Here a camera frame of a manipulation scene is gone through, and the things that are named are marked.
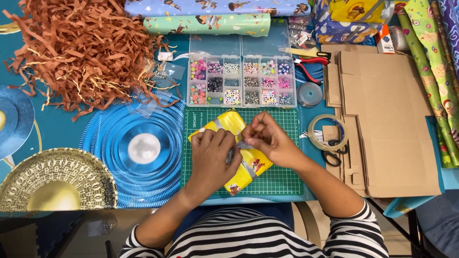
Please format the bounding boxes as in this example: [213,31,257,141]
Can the person's right hand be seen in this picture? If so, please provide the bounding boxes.
[240,111,306,170]

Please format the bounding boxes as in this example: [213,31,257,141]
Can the person's left hand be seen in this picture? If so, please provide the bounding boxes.
[189,128,244,196]

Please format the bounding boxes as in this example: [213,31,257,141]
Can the silver ribbon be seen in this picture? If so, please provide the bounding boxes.
[212,118,259,181]

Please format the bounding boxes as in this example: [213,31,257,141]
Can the yellow gift package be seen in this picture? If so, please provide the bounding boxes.
[188,109,274,197]

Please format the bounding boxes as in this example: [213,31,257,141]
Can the green cutting mat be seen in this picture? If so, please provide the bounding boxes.
[180,107,305,197]

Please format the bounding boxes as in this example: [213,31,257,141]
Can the clear adhesive tape roll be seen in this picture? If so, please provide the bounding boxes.
[307,113,349,152]

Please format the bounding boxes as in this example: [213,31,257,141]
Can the black scissors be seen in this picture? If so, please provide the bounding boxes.
[322,139,349,168]

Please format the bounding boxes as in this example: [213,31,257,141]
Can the clear bead organizer box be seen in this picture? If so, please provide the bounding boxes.
[241,34,298,109]
[186,34,243,108]

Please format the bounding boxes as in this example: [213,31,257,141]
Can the clear thread spool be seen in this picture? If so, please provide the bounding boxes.
[296,82,324,108]

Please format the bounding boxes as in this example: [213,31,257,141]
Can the teal printed table cover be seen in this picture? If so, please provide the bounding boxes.
[0,0,459,218]

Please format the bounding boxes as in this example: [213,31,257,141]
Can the beige chair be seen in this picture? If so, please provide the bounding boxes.
[291,201,332,248]

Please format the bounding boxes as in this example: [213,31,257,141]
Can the small clear plastic bag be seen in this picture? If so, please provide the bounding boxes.
[126,89,170,119]
[153,62,186,89]

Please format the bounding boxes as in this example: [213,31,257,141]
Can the black white striped shirt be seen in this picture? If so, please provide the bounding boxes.
[118,200,390,258]

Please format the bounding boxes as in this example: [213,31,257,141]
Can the cream utility knife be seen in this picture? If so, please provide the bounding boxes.
[278,47,332,60]

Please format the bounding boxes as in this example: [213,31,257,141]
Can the clear bag of silver findings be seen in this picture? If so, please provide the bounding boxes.
[288,20,318,50]

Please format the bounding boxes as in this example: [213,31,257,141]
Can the stack of flat cardboard boxes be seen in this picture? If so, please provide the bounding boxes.
[320,44,443,199]

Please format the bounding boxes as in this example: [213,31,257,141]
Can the blue wrapped gift box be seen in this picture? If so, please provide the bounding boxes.
[311,0,384,44]

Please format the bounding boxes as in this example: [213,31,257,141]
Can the mint green wrapping paper roll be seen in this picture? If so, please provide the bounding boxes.
[143,13,272,37]

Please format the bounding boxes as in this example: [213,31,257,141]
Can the small white red carton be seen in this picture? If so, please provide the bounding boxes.
[374,24,396,54]

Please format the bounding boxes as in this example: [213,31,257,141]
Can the blue printed wrapping paper roll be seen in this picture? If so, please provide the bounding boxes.
[124,0,312,18]

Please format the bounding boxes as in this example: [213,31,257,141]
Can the yellow wrapped gift box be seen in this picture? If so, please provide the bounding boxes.
[328,0,396,24]

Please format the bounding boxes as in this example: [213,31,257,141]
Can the olive green wrapping paper roll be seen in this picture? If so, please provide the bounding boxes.
[395,2,459,169]

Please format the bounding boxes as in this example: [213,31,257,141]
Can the heap of brown shredded paper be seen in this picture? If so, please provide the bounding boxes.
[2,0,182,122]

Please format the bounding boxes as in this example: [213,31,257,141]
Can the blue denim fabric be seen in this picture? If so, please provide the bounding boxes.
[415,189,459,248]

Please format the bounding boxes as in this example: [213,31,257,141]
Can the light green wrapping paper roll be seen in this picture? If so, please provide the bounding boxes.
[404,0,459,145]

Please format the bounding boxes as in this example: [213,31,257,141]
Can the purple blue wrapping paper roll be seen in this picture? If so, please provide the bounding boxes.
[438,0,459,74]

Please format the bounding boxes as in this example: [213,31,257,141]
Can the red handled pliers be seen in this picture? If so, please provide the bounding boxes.
[293,56,331,86]

